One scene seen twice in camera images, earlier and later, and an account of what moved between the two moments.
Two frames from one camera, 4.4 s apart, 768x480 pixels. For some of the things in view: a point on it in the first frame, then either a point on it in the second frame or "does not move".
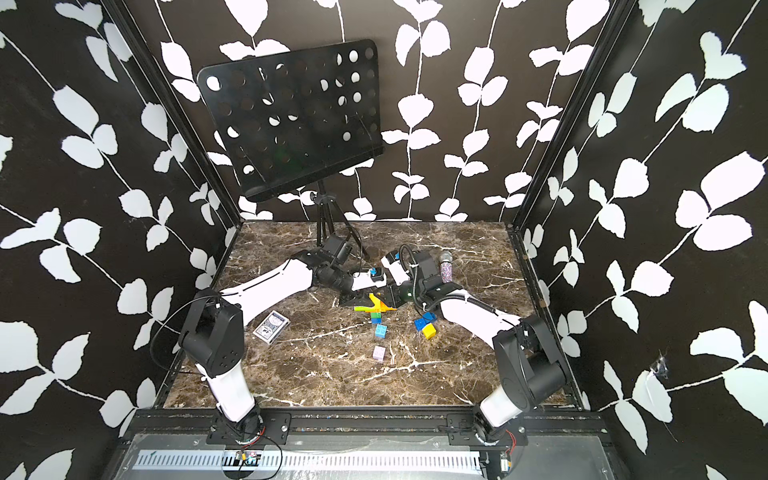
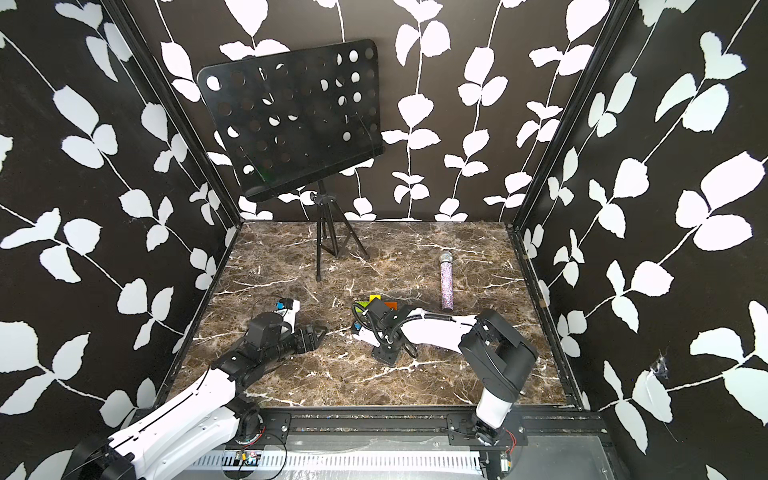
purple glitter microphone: x=446 y=266 does not move
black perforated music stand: x=296 y=118 does not move
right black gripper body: x=409 y=294 → x=385 y=353
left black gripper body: x=342 y=285 → x=284 y=348
